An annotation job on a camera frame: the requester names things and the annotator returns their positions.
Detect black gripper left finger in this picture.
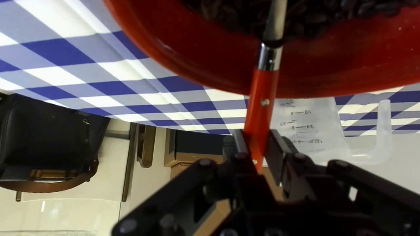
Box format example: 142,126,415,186
111,128,264,236

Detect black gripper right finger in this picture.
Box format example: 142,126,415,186
267,129,420,236

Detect red plastic bowl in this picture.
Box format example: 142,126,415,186
103,0,420,99

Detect coffee beans in bowl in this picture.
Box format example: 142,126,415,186
182,0,420,40

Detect black brown bag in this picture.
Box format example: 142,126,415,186
0,94,109,192

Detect blue white checkered tablecloth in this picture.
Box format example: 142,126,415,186
0,0,420,136

